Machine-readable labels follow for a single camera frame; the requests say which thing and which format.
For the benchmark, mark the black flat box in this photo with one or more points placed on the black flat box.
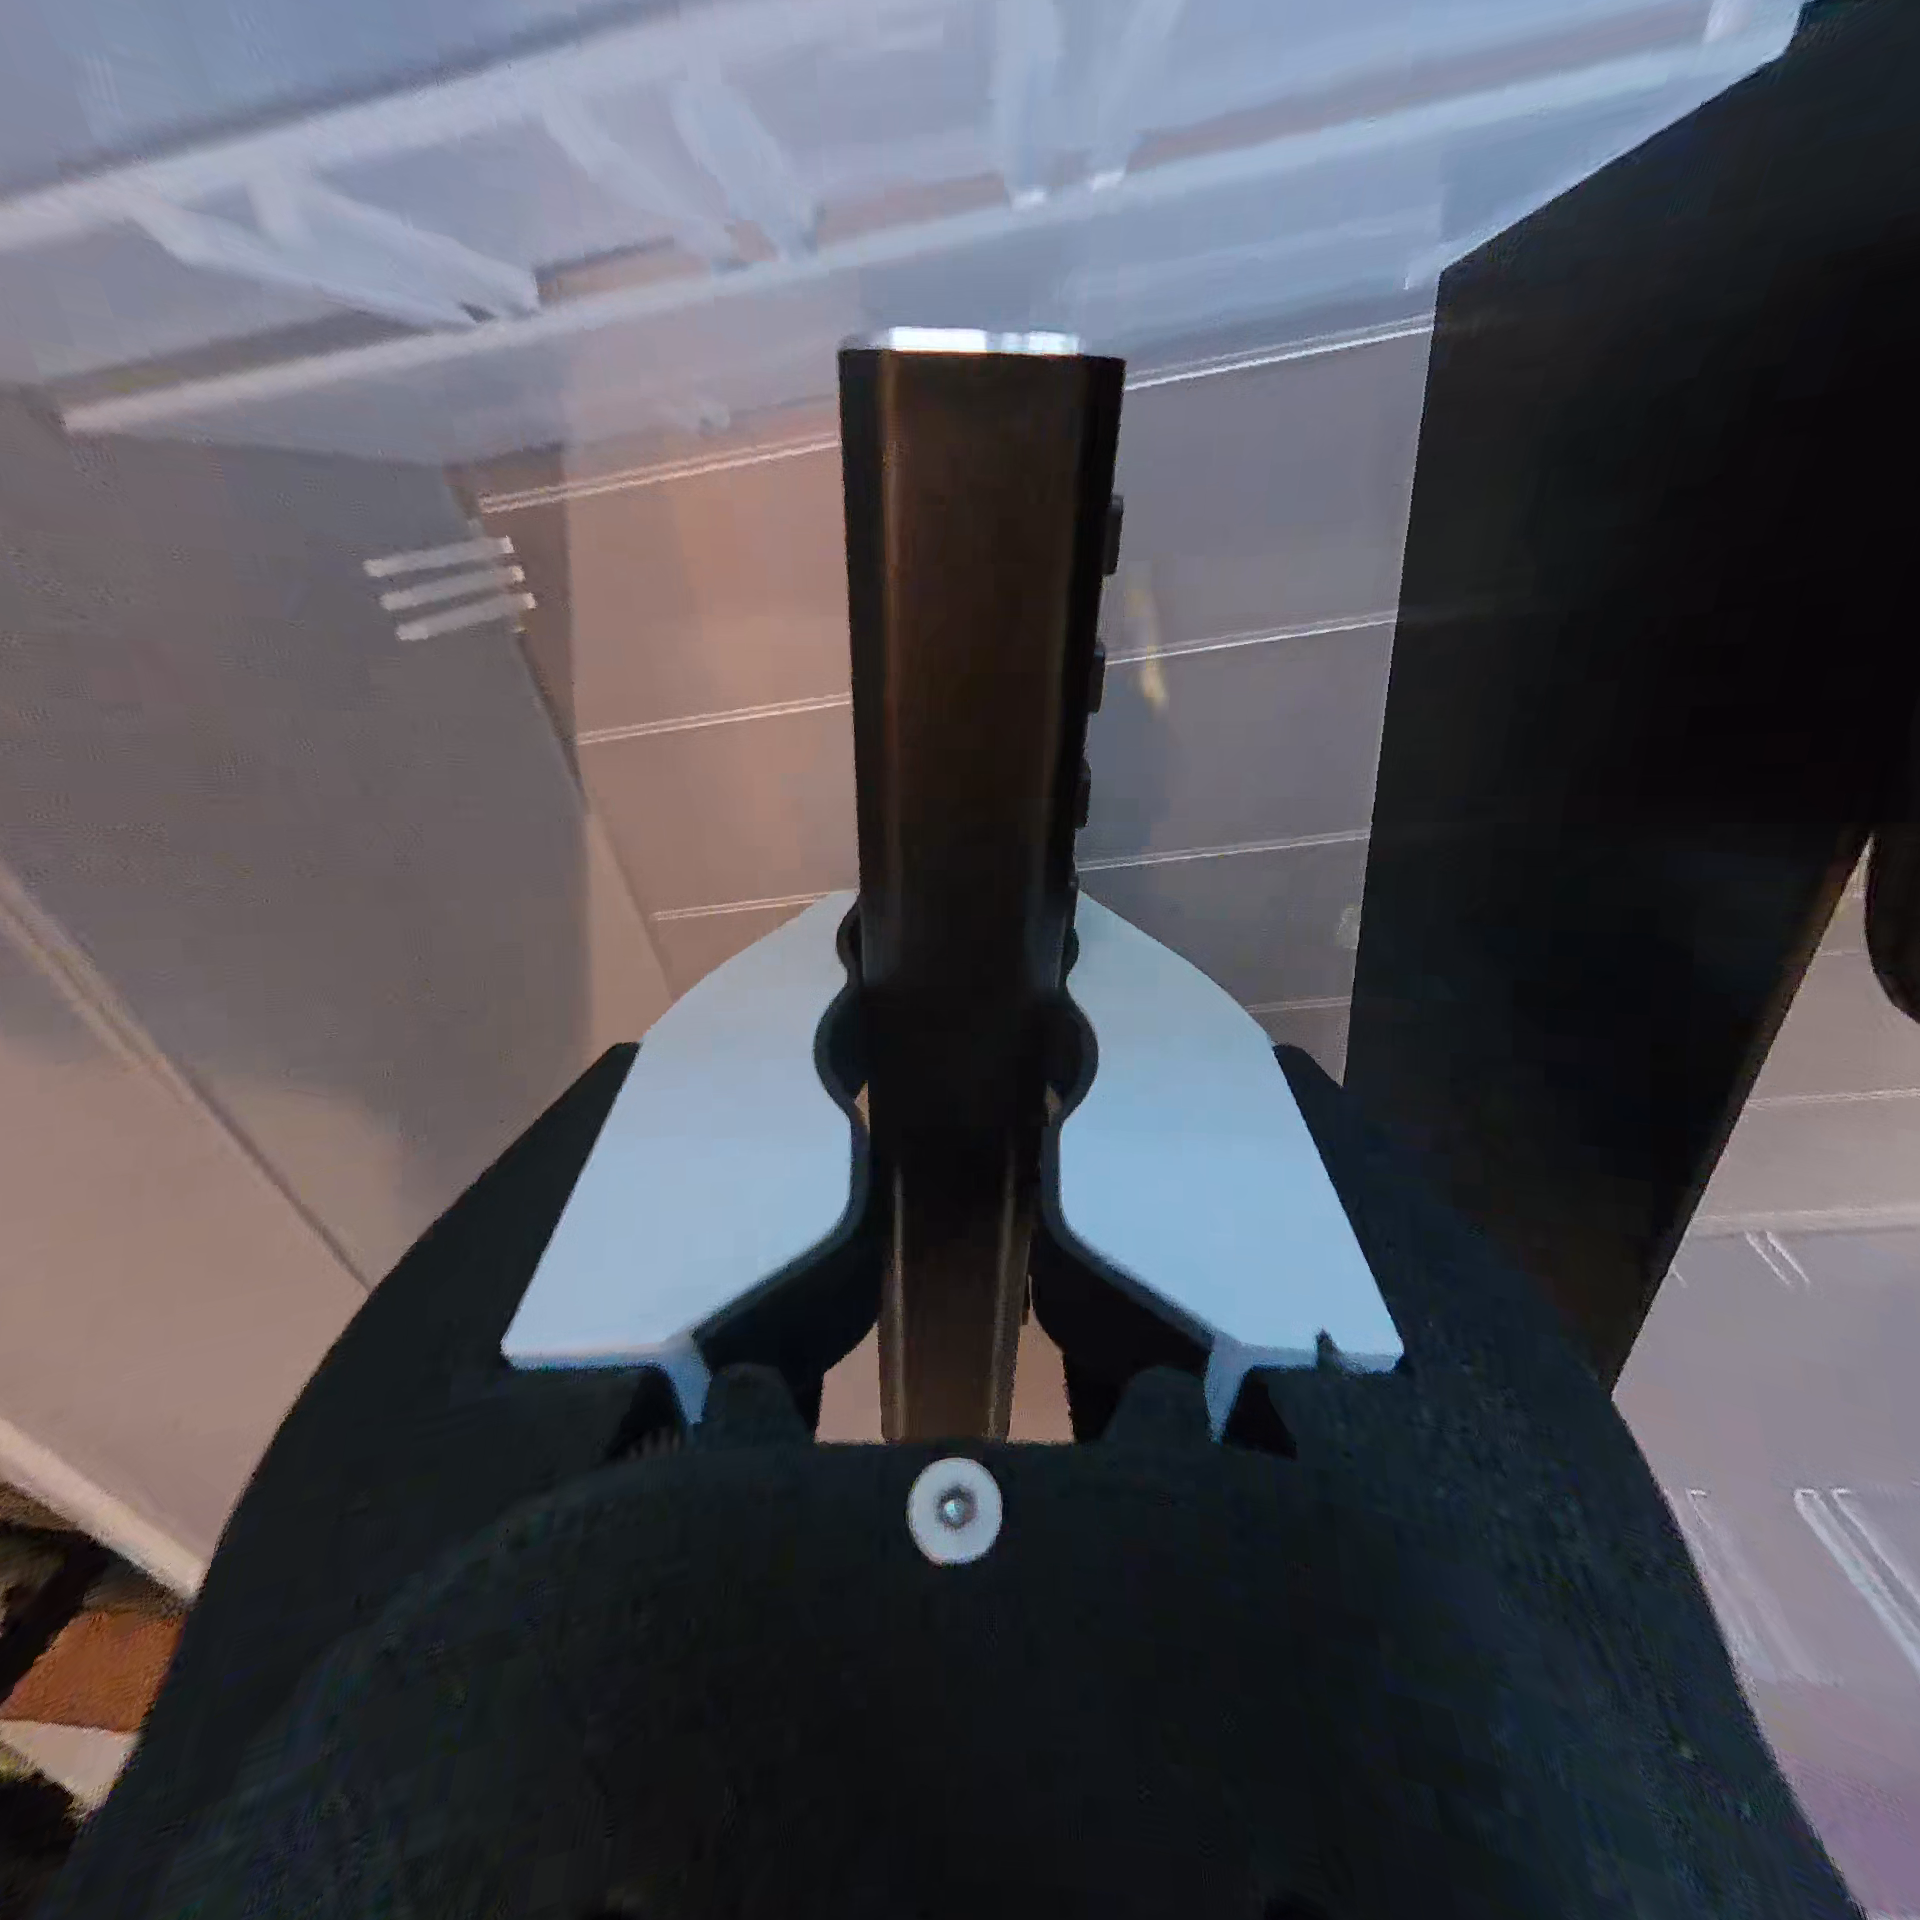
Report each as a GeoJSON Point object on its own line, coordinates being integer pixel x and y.
{"type": "Point", "coordinates": [1620, 600]}

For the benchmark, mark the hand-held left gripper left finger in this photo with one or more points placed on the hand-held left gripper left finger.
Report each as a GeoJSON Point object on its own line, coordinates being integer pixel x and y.
{"type": "Point", "coordinates": [721, 1171]}

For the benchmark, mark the black usb hub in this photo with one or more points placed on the black usb hub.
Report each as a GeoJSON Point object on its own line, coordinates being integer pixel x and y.
{"type": "Point", "coordinates": [960, 750]}

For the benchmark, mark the clear plastic bin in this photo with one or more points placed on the clear plastic bin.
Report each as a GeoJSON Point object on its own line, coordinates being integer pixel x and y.
{"type": "Point", "coordinates": [674, 374]}

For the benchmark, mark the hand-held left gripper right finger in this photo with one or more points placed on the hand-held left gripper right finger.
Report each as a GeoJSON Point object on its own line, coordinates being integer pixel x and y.
{"type": "Point", "coordinates": [1200, 1184]}

